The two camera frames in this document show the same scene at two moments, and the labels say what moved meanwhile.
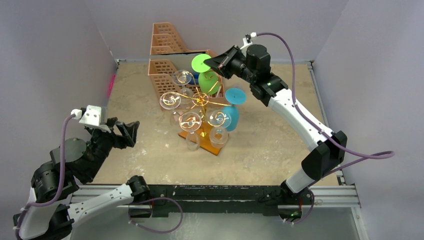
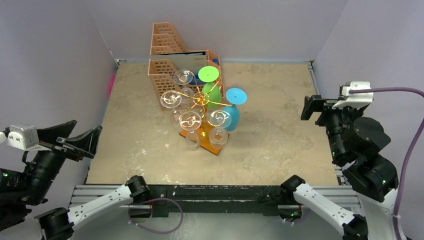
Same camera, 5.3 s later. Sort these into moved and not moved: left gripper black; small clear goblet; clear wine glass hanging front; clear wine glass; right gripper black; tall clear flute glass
Moved: right gripper black; left gripper black
Not moved: tall clear flute glass; clear wine glass; small clear goblet; clear wine glass hanging front
